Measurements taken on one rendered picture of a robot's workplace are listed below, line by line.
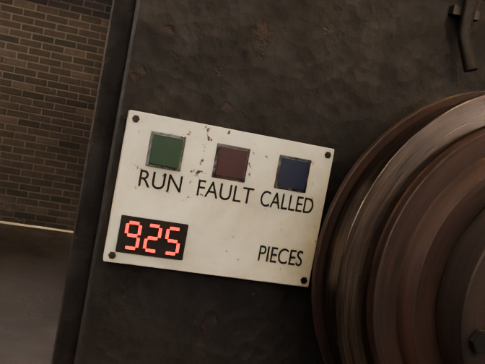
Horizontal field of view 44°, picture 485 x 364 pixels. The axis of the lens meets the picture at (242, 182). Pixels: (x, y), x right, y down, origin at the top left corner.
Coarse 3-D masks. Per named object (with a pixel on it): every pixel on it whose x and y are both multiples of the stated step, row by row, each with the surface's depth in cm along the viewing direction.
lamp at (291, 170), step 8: (288, 160) 73; (296, 160) 74; (280, 168) 73; (288, 168) 74; (296, 168) 74; (304, 168) 74; (280, 176) 73; (288, 176) 74; (296, 176) 74; (304, 176) 74; (280, 184) 74; (288, 184) 74; (296, 184) 74; (304, 184) 74
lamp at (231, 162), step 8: (224, 152) 71; (232, 152) 72; (240, 152) 72; (224, 160) 72; (232, 160) 72; (240, 160) 72; (216, 168) 71; (224, 168) 72; (232, 168) 72; (240, 168) 72; (224, 176) 72; (232, 176) 72; (240, 176) 72
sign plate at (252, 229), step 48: (144, 144) 70; (192, 144) 71; (240, 144) 72; (288, 144) 74; (144, 192) 70; (192, 192) 72; (240, 192) 73; (288, 192) 74; (192, 240) 72; (240, 240) 74; (288, 240) 75
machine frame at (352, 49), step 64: (128, 0) 78; (192, 0) 71; (256, 0) 73; (320, 0) 75; (384, 0) 77; (448, 0) 79; (128, 64) 71; (192, 64) 72; (256, 64) 74; (320, 64) 76; (384, 64) 78; (448, 64) 80; (256, 128) 75; (320, 128) 77; (384, 128) 79; (64, 320) 79; (128, 320) 73; (192, 320) 75; (256, 320) 77
